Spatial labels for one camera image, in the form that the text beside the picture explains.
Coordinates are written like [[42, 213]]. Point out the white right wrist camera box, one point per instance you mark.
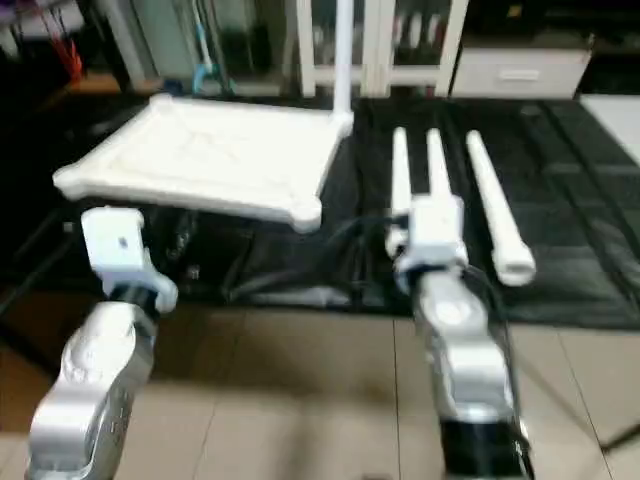
[[430, 240]]

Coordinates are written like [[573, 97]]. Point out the white plastic table top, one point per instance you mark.
[[200, 160]]

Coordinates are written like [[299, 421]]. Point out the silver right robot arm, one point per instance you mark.
[[465, 370]]

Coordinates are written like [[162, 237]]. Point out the white drawer unit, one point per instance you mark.
[[520, 72]]

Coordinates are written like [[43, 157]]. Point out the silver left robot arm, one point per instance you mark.
[[90, 390]]

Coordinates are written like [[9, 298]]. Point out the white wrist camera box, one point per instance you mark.
[[430, 240], [115, 250]]

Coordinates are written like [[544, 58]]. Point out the white plastic table leg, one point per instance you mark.
[[495, 210], [438, 165], [342, 60], [400, 170]]

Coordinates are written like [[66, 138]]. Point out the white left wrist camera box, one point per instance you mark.
[[115, 250]]

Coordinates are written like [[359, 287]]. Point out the black work mat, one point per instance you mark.
[[580, 220]]

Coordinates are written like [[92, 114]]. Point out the white glass-door cabinet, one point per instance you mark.
[[400, 40]]

